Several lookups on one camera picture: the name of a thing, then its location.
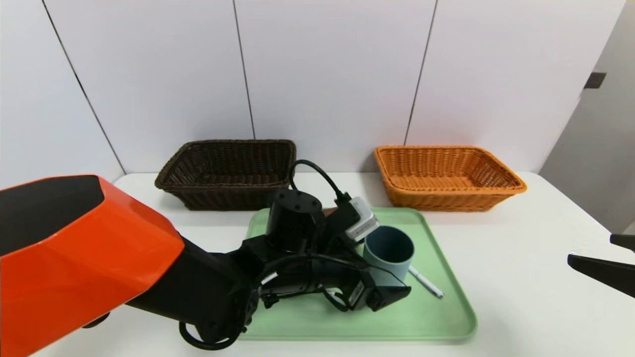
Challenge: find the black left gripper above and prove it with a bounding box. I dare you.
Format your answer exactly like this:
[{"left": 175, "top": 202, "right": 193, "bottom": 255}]
[{"left": 311, "top": 259, "right": 412, "bottom": 312}]

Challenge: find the white pen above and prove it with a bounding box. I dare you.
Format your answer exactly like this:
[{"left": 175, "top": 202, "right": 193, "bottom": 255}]
[{"left": 408, "top": 266, "right": 444, "bottom": 299}]

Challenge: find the blue-grey plastic cup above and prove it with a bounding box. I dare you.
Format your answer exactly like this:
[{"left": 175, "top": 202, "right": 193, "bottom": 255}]
[{"left": 363, "top": 226, "right": 415, "bottom": 289}]

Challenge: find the orange wicker basket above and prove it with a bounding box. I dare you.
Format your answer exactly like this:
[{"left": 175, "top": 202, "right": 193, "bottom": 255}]
[{"left": 374, "top": 145, "right": 527, "bottom": 213}]

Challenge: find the dark brown wicker basket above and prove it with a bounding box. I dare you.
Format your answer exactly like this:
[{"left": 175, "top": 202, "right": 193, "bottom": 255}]
[{"left": 154, "top": 139, "right": 297, "bottom": 211}]

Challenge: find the green plastic tray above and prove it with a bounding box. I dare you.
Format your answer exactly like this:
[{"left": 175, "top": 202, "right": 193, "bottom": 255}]
[{"left": 238, "top": 207, "right": 478, "bottom": 342}]

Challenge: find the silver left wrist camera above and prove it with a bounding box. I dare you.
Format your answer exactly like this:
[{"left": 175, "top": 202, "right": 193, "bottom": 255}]
[{"left": 345, "top": 196, "right": 381, "bottom": 242}]

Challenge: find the black cable with white tag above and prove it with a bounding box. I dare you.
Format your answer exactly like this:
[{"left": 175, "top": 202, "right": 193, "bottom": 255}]
[{"left": 257, "top": 252, "right": 379, "bottom": 299}]

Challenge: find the black camera cable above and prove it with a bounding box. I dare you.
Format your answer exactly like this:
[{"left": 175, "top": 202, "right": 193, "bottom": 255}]
[{"left": 290, "top": 159, "right": 351, "bottom": 205}]

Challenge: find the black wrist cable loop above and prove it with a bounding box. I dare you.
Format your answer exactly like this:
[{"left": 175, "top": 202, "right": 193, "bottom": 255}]
[{"left": 178, "top": 319, "right": 247, "bottom": 351}]

